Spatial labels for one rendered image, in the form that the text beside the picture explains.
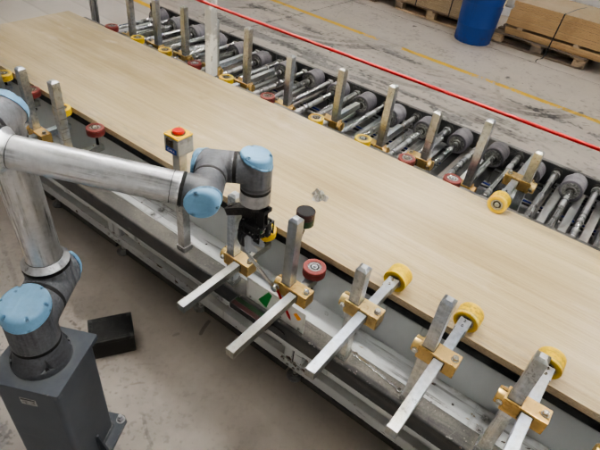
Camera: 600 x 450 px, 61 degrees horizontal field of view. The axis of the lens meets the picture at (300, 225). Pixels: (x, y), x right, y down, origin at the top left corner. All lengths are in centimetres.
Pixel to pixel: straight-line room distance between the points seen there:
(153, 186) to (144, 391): 139
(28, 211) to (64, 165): 35
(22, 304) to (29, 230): 22
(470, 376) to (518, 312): 26
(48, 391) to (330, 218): 112
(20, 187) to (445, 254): 139
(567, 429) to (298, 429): 111
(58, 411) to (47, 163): 91
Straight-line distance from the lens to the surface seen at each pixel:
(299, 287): 170
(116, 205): 232
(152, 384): 253
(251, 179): 139
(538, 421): 150
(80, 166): 134
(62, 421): 200
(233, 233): 175
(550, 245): 217
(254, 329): 158
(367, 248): 184
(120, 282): 296
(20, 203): 165
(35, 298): 175
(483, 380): 182
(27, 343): 178
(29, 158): 137
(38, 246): 175
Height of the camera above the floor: 210
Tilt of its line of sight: 39 degrees down
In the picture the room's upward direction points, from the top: 8 degrees clockwise
